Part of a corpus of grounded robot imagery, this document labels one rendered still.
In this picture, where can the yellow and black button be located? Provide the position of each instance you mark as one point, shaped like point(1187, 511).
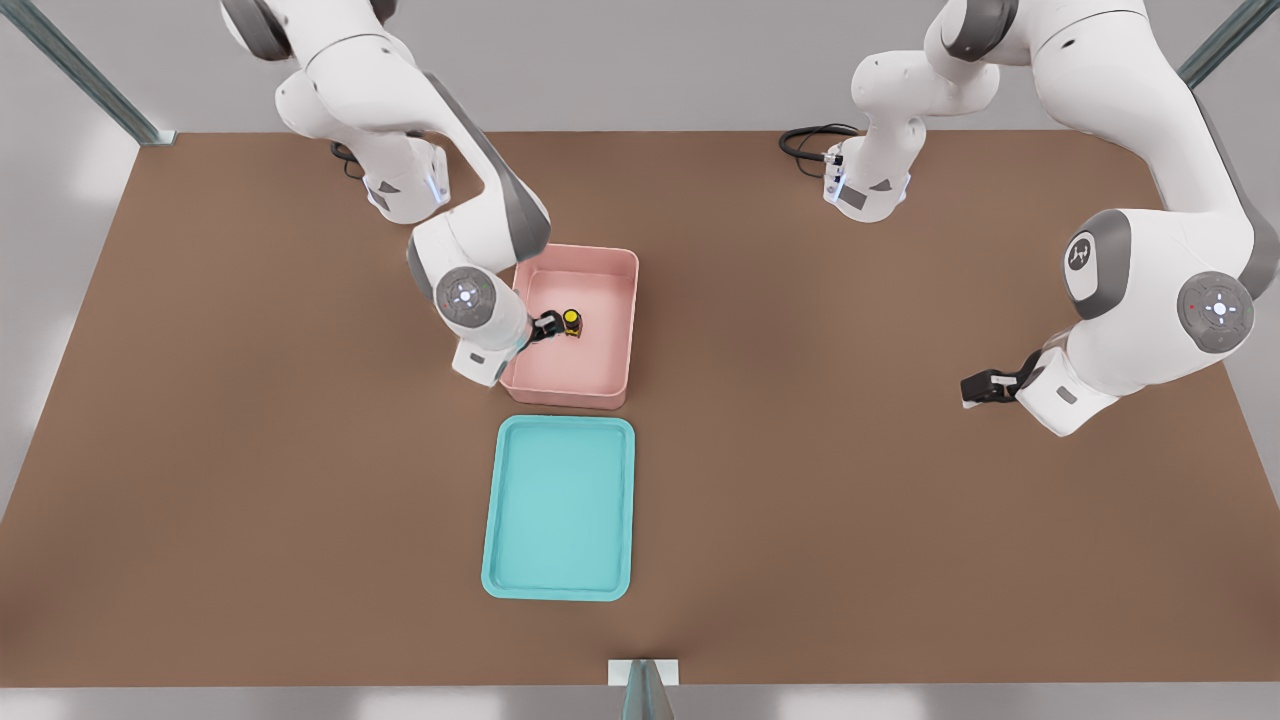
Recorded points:
point(572, 322)

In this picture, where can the pink box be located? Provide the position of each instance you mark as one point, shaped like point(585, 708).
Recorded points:
point(585, 330)

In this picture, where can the pale blue-green tray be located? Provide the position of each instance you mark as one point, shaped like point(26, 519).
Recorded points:
point(560, 508)

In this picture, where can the silver frame post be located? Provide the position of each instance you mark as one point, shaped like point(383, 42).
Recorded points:
point(1225, 40)
point(85, 70)
point(643, 690)

